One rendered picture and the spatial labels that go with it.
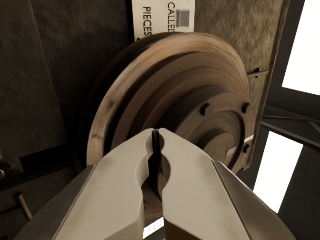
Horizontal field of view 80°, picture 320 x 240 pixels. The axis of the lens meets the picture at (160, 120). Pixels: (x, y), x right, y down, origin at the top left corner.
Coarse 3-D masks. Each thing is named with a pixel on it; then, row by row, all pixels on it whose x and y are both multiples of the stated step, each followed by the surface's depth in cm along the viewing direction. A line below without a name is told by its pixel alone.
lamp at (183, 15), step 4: (180, 12) 47; (184, 12) 48; (188, 12) 49; (180, 16) 48; (184, 16) 48; (188, 16) 49; (180, 20) 48; (184, 20) 49; (188, 20) 49; (180, 24) 49; (184, 24) 49; (188, 24) 50
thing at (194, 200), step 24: (168, 144) 11; (192, 144) 11; (168, 168) 10; (192, 168) 9; (168, 192) 8; (192, 192) 8; (216, 192) 8; (168, 216) 7; (192, 216) 7; (216, 216) 7
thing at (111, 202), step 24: (120, 144) 11; (144, 144) 11; (96, 168) 9; (120, 168) 9; (144, 168) 10; (96, 192) 8; (120, 192) 8; (72, 216) 7; (96, 216) 7; (120, 216) 7; (144, 216) 8
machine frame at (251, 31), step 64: (0, 0) 28; (64, 0) 36; (256, 0) 64; (0, 64) 30; (64, 64) 40; (256, 64) 78; (0, 128) 33; (64, 128) 39; (256, 128) 98; (0, 192) 37
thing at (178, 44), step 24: (144, 48) 36; (168, 48) 34; (192, 48) 37; (216, 48) 41; (120, 72) 31; (144, 72) 34; (240, 72) 49; (96, 96) 36; (120, 96) 33; (96, 120) 32; (96, 144) 34
